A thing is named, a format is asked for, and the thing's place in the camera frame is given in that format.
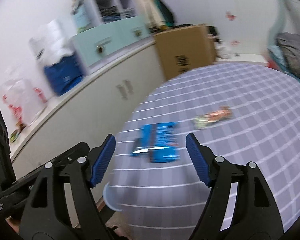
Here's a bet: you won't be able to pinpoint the blue snack wrapper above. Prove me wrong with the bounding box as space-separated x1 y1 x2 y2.
131 122 179 163

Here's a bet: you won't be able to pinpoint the grey checkered tablecloth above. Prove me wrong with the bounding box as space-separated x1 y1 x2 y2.
110 63 300 239

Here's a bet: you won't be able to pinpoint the white nightstand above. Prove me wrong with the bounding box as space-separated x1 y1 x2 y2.
214 54 268 67

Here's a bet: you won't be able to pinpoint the light blue trash bin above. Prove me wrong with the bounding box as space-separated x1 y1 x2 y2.
103 182 122 212

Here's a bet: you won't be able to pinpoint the hanging coats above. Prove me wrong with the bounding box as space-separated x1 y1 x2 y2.
134 0 175 33

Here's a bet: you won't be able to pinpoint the orange snack wrapper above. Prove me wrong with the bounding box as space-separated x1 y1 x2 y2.
193 106 232 129

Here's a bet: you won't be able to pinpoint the blue storage bag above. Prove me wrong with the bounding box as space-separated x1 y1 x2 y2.
44 54 84 96

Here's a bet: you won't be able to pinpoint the white red plastic bag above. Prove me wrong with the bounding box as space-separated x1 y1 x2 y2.
0 77 47 126

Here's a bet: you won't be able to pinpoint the grey folded blanket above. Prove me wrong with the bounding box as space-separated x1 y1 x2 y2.
276 32 300 78

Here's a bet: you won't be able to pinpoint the white paper shopping bag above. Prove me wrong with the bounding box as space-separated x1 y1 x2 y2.
29 20 74 68

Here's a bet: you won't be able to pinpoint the small toys on counter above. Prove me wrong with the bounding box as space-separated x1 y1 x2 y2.
9 122 27 144

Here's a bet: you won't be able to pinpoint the teal bunk bed frame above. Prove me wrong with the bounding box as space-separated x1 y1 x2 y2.
266 0 300 53

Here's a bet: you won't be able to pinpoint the white long cabinet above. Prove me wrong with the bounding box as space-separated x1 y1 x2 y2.
11 38 164 178

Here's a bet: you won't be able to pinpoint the brown cardboard box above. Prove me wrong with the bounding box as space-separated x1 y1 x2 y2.
154 24 216 80

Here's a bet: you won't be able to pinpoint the teal drawer unit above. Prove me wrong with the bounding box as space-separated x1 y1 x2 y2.
71 16 150 75

